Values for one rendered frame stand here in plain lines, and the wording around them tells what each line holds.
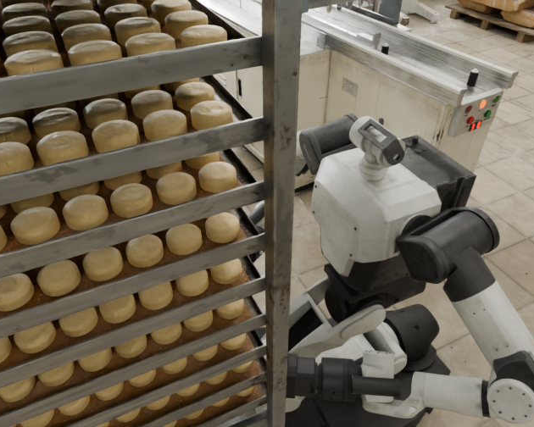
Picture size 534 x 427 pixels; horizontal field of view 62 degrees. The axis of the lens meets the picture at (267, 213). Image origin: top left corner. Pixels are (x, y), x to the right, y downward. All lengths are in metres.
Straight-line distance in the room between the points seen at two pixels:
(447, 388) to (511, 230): 1.78
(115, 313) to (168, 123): 0.30
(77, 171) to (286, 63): 0.24
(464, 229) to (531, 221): 1.90
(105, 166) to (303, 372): 0.65
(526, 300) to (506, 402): 1.43
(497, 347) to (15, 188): 0.78
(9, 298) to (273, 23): 0.44
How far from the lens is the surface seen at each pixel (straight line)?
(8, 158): 0.52
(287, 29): 0.46
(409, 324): 1.58
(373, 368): 1.00
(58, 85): 0.45
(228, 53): 0.47
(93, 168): 0.48
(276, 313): 0.71
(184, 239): 0.63
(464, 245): 0.88
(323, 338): 1.20
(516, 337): 0.91
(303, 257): 2.21
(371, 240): 0.94
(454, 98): 1.78
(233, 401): 1.00
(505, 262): 2.47
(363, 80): 2.09
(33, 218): 0.58
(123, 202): 0.56
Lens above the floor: 1.57
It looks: 40 degrees down
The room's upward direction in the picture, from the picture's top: straight up
